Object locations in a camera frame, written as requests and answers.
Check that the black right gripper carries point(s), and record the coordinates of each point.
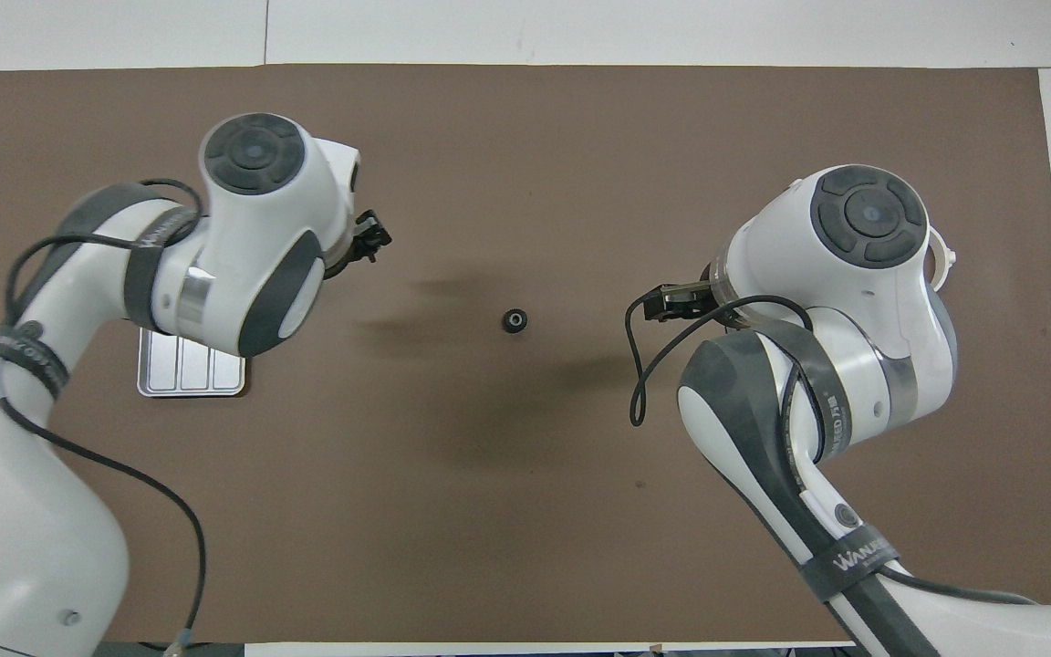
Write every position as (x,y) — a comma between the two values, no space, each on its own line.
(681,301)

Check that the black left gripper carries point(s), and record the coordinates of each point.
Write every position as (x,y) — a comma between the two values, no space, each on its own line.
(369,239)

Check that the black bearing gear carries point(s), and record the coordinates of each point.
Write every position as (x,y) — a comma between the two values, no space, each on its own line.
(514,320)

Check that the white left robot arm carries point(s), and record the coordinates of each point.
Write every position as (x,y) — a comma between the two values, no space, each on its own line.
(33,511)

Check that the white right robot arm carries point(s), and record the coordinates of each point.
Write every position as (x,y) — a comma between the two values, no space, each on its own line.
(854,274)

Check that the silver metal tray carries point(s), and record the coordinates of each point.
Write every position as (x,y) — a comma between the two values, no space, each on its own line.
(188,370)

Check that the brown table mat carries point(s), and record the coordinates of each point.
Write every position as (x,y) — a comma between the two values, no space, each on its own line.
(489,502)

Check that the white curved plastic bracket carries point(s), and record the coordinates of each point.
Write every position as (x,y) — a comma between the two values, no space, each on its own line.
(948,260)

